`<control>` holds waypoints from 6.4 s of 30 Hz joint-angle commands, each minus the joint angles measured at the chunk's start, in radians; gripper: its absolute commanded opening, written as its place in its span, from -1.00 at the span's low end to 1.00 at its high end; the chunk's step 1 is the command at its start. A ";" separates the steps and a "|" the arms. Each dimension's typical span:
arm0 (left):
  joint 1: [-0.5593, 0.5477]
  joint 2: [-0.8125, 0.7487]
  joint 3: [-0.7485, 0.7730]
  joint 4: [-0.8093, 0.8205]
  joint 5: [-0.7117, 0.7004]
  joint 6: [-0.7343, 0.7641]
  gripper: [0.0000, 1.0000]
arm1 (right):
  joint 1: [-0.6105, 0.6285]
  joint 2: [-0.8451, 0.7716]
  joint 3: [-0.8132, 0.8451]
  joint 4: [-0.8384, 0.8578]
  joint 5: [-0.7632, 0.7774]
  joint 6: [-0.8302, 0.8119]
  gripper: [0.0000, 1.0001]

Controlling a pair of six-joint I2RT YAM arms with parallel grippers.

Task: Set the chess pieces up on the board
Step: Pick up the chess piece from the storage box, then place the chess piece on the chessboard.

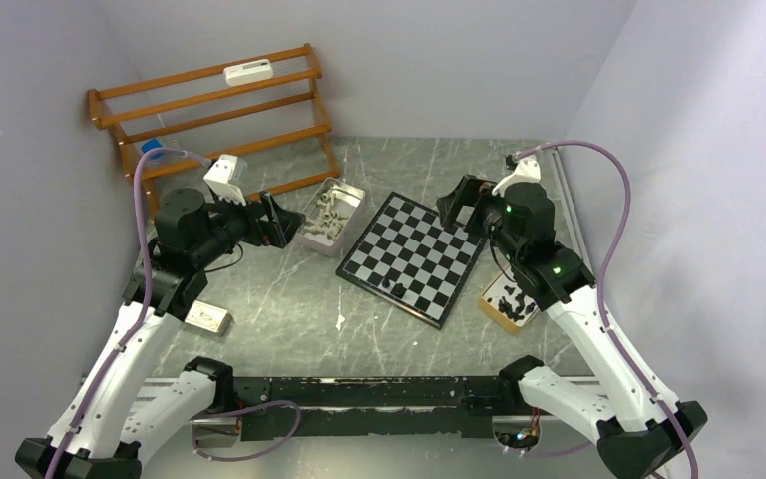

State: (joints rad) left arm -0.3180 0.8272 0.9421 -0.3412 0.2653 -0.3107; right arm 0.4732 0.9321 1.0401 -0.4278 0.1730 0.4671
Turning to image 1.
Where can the wooden shelf rack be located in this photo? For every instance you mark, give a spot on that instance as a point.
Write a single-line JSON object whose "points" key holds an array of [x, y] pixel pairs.
{"points": [[104, 119]]}

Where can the chessboard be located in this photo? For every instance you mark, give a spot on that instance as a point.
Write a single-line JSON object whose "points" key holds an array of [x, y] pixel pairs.
{"points": [[406, 243]]}

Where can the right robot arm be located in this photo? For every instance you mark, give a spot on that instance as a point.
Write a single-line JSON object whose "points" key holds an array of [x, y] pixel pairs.
{"points": [[639, 424]]}

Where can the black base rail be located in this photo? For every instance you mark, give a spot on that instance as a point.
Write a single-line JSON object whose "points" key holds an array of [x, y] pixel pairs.
{"points": [[473, 407]]}

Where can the white box on rack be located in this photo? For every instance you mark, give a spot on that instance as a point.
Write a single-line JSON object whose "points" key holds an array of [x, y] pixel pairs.
{"points": [[248, 72]]}

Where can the small card box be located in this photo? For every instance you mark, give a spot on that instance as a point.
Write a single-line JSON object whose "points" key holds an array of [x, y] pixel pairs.
{"points": [[209, 318]]}

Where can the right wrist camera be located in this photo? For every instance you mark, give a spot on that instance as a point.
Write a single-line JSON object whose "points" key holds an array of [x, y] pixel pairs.
{"points": [[522, 170]]}

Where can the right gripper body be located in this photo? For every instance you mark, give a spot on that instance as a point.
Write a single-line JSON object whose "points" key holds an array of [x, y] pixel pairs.
{"points": [[485, 217]]}

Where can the black chess king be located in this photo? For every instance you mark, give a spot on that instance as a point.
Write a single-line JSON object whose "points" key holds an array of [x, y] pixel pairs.
{"points": [[398, 290]]}

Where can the blue cap container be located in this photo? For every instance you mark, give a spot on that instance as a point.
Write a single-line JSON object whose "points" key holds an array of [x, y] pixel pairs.
{"points": [[152, 148]]}

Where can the gold tin of black pieces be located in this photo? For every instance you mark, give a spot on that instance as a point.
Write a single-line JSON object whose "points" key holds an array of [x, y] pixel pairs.
{"points": [[506, 305]]}

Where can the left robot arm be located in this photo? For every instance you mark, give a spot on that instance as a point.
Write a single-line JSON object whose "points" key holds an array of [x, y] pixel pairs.
{"points": [[101, 434]]}

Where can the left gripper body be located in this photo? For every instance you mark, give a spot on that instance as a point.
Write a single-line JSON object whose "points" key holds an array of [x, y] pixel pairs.
{"points": [[254, 231]]}

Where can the pink tin of white pieces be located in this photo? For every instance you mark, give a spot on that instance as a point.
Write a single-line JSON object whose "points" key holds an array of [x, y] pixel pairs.
{"points": [[331, 215]]}

